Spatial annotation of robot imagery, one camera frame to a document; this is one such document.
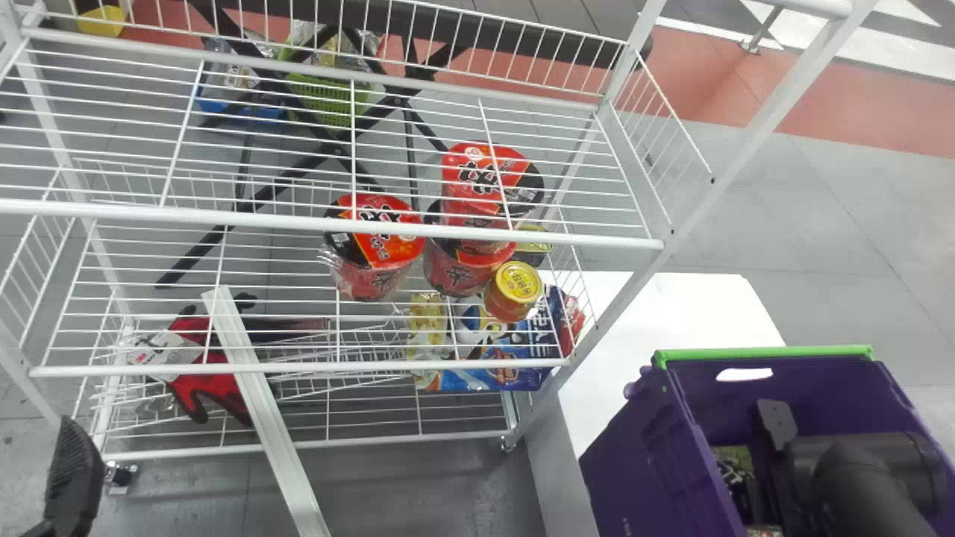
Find white wire rack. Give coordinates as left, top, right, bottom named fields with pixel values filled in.
left=0, top=0, right=883, bottom=537

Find blue basket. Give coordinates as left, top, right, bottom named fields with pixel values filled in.
left=194, top=66, right=289, bottom=125

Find yellow snack packet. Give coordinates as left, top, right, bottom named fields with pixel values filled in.
left=405, top=292, right=450, bottom=362

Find black side table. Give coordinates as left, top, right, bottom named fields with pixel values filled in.
left=153, top=0, right=655, bottom=289

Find orange can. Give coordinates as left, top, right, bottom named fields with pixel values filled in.
left=483, top=260, right=545, bottom=324

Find red noodle cup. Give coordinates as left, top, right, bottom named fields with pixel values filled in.
left=422, top=198, right=517, bottom=298
left=439, top=141, right=546, bottom=226
left=322, top=192, right=426, bottom=303

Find purple crate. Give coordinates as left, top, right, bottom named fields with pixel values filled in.
left=578, top=344, right=955, bottom=537

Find red gloves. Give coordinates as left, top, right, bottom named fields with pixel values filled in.
left=118, top=292, right=331, bottom=427

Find blue snack packet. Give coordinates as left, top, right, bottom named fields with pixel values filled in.
left=418, top=285, right=587, bottom=394

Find green basket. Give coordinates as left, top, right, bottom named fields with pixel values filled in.
left=278, top=36, right=376, bottom=129

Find yellow can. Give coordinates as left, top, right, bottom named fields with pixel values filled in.
left=512, top=222, right=555, bottom=269

